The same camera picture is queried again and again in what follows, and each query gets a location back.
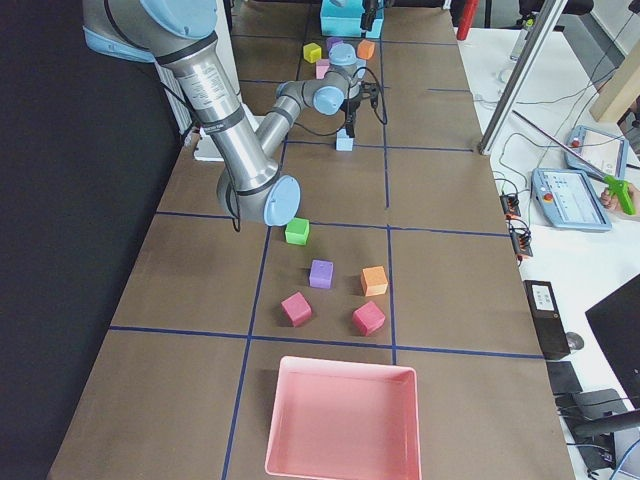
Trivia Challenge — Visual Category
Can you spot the teach pendant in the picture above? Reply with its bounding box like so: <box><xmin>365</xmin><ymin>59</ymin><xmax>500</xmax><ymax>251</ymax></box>
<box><xmin>565</xmin><ymin>125</ymin><xmax>629</xmax><ymax>178</ymax></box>
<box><xmin>531</xmin><ymin>168</ymin><xmax>612</xmax><ymax>232</ymax></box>

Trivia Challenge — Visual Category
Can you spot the orange foam block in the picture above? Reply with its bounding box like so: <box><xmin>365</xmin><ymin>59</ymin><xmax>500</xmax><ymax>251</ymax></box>
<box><xmin>360</xmin><ymin>266</ymin><xmax>389</xmax><ymax>297</ymax></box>
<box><xmin>356</xmin><ymin>39</ymin><xmax>376</xmax><ymax>60</ymax></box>

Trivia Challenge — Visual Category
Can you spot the near teach pendant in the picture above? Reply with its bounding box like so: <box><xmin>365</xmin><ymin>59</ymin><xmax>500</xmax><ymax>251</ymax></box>
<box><xmin>531</xmin><ymin>168</ymin><xmax>612</xmax><ymax>232</ymax></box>

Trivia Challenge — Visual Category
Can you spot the yellow foam block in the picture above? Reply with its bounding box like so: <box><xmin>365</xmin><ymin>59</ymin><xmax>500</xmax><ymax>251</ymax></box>
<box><xmin>302</xmin><ymin>42</ymin><xmax>322</xmax><ymax>64</ymax></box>

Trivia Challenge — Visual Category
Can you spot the green foam block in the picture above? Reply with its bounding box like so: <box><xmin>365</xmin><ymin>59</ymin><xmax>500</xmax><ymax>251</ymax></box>
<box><xmin>285</xmin><ymin>217</ymin><xmax>310</xmax><ymax>246</ymax></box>

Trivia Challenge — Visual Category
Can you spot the light blue block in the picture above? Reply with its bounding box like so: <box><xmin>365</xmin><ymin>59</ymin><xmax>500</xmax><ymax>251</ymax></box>
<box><xmin>335</xmin><ymin>129</ymin><xmax>354</xmax><ymax>152</ymax></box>

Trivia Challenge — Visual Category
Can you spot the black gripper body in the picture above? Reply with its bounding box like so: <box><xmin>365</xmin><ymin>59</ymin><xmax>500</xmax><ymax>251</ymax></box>
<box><xmin>363</xmin><ymin>0</ymin><xmax>380</xmax><ymax>12</ymax></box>
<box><xmin>344</xmin><ymin>94</ymin><xmax>362</xmax><ymax>117</ymax></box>

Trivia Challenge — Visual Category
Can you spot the pink plastic tray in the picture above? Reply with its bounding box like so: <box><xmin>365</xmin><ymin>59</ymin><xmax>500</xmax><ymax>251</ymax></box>
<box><xmin>265</xmin><ymin>356</ymin><xmax>422</xmax><ymax>479</ymax></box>

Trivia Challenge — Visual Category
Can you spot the white pedestal column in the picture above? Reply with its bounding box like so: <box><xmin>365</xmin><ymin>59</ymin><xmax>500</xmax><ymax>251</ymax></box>
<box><xmin>191</xmin><ymin>0</ymin><xmax>271</xmax><ymax>165</ymax></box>

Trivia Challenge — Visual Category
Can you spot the aluminium frame post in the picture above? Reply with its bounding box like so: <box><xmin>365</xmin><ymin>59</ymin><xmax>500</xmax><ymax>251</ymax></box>
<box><xmin>478</xmin><ymin>0</ymin><xmax>568</xmax><ymax>156</ymax></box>

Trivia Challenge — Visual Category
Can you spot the teal plastic bin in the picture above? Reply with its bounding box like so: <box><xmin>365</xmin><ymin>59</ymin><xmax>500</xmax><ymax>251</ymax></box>
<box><xmin>320</xmin><ymin>0</ymin><xmax>385</xmax><ymax>39</ymax></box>

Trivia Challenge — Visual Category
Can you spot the black camera cable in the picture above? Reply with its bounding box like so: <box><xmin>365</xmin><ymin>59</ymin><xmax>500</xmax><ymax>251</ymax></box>
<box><xmin>289</xmin><ymin>66</ymin><xmax>389</xmax><ymax>137</ymax></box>

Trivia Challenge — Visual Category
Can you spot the left orange foam block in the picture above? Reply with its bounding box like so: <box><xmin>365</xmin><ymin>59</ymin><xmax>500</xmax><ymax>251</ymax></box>
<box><xmin>356</xmin><ymin>39</ymin><xmax>376</xmax><ymax>60</ymax></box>

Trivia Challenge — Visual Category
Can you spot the left purple foam block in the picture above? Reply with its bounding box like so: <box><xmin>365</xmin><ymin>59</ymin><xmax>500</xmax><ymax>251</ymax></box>
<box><xmin>326</xmin><ymin>37</ymin><xmax>343</xmax><ymax>51</ymax></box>

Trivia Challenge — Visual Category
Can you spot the purple foam block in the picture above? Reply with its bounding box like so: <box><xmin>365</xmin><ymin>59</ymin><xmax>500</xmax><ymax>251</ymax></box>
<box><xmin>309</xmin><ymin>259</ymin><xmax>334</xmax><ymax>289</ymax></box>
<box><xmin>326</xmin><ymin>37</ymin><xmax>343</xmax><ymax>51</ymax></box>

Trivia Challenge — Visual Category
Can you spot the dark red foam block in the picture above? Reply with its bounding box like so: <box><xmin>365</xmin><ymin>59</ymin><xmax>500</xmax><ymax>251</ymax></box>
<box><xmin>280</xmin><ymin>292</ymin><xmax>313</xmax><ymax>327</ymax></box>

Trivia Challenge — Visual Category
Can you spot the far teach pendant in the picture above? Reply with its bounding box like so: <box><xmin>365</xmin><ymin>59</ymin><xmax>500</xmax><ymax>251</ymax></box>
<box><xmin>565</xmin><ymin>125</ymin><xmax>629</xmax><ymax>178</ymax></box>

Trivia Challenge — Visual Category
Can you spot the right orange foam block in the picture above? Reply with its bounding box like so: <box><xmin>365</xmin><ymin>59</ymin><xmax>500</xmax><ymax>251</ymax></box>
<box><xmin>360</xmin><ymin>266</ymin><xmax>389</xmax><ymax>297</ymax></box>

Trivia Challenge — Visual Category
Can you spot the green handled reacher stick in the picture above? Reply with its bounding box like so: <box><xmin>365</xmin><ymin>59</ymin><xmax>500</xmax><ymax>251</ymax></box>
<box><xmin>513</xmin><ymin>111</ymin><xmax>636</xmax><ymax>216</ymax></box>

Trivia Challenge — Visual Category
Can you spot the right purple foam block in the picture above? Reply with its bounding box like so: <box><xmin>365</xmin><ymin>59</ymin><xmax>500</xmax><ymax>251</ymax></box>
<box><xmin>309</xmin><ymin>259</ymin><xmax>334</xmax><ymax>289</ymax></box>

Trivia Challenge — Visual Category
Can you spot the red cylinder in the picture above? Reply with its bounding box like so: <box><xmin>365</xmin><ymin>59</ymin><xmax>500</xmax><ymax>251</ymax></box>
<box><xmin>456</xmin><ymin>0</ymin><xmax>479</xmax><ymax>41</ymax></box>

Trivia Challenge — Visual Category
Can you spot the black power box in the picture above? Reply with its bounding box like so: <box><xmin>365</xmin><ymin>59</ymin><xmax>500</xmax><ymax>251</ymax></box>
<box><xmin>523</xmin><ymin>280</ymin><xmax>570</xmax><ymax>360</ymax></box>

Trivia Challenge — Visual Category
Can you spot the pink foam block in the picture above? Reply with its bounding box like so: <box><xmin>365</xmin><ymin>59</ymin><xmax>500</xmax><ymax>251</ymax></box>
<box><xmin>315</xmin><ymin>59</ymin><xmax>330</xmax><ymax>79</ymax></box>

